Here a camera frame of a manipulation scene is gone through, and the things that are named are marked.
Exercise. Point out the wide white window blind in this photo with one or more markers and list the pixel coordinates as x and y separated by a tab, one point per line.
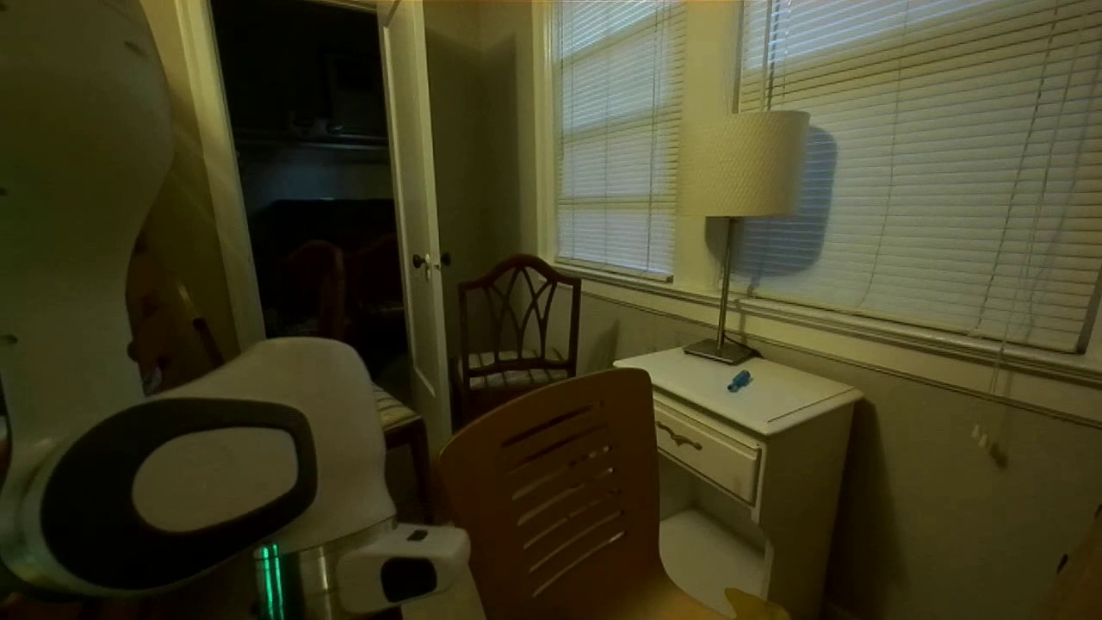
942	159

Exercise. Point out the white nightstand drawer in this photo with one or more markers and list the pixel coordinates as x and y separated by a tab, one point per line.
707	447

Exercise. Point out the light wooden slatted chair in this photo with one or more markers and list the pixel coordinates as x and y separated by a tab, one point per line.
561	494

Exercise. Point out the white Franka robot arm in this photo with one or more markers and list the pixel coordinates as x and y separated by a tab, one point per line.
140	346

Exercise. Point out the small blue object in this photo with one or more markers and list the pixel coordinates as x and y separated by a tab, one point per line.
743	379

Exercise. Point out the white door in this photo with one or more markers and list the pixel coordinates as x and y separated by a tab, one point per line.
416	208

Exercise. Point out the small side table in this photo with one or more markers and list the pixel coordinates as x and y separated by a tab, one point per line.
402	441

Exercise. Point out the dark wooden arched chair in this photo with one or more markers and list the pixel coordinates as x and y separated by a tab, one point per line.
517	332

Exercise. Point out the metal door knob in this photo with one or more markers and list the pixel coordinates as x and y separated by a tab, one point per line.
428	263

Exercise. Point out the white nightstand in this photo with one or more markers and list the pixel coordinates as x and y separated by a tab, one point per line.
778	460

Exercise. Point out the table lamp with cylinder shade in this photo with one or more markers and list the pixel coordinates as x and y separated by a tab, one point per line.
758	168

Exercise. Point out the narrow white window blind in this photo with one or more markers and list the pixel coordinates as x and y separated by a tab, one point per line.
615	140

